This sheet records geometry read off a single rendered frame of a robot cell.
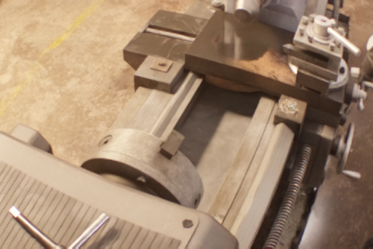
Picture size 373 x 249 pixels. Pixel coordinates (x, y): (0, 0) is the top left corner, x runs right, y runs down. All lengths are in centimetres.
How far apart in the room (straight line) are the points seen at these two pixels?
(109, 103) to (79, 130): 26
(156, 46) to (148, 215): 111
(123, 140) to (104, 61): 220
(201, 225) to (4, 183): 33
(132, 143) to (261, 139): 62
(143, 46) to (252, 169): 60
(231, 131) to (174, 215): 100
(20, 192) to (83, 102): 216
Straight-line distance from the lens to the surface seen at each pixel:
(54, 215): 73
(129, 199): 73
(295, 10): 191
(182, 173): 97
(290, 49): 145
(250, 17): 156
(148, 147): 97
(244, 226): 130
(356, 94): 170
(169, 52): 174
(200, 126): 169
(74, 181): 76
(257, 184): 138
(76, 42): 339
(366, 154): 277
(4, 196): 77
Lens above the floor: 192
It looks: 45 degrees down
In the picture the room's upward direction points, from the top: straight up
